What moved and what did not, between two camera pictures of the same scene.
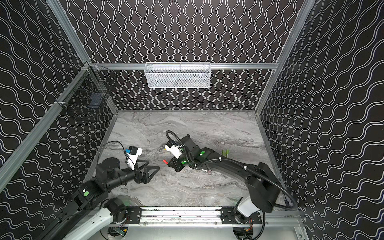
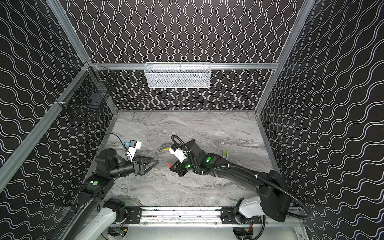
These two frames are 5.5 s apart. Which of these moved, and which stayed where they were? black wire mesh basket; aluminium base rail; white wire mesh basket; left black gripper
Moved: left black gripper
Stayed: white wire mesh basket; aluminium base rail; black wire mesh basket
